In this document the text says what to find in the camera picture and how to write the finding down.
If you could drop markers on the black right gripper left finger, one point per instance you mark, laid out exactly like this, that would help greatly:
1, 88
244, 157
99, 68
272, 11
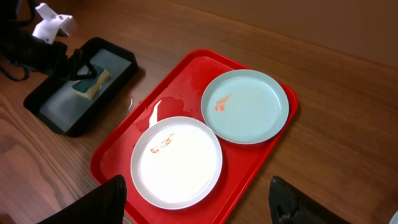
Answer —
103, 205

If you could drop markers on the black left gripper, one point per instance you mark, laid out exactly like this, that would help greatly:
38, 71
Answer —
32, 53

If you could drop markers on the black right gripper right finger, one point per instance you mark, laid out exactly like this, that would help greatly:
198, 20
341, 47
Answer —
289, 205

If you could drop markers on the green and yellow sponge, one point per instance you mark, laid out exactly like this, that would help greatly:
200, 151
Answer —
88, 88

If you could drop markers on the white stained plate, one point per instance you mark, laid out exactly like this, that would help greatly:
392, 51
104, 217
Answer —
176, 162

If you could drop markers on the black water tray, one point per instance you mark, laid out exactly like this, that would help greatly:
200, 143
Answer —
66, 111

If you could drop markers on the light blue stained plate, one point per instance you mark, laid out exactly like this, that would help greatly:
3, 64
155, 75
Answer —
245, 106

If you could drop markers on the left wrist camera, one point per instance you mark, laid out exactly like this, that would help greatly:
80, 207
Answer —
53, 24

